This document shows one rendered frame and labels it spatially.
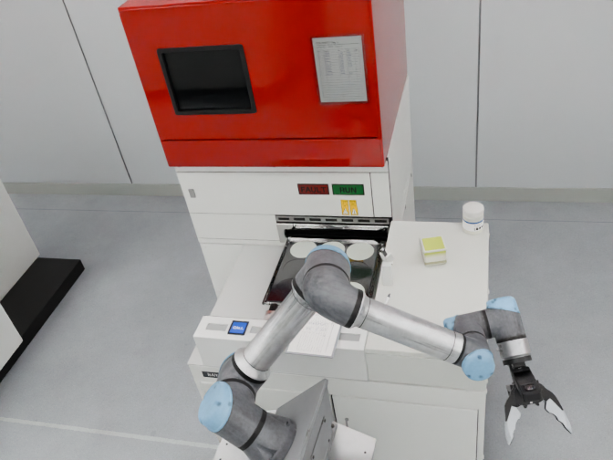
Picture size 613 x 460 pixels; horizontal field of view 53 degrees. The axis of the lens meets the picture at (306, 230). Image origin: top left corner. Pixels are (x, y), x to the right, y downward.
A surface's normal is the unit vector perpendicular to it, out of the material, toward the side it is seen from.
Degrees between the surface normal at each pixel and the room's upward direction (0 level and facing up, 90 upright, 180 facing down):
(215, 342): 90
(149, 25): 90
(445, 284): 0
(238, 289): 0
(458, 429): 90
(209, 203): 90
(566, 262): 0
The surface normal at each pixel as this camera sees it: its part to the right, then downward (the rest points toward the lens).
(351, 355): -0.22, 0.62
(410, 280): -0.14, -0.79
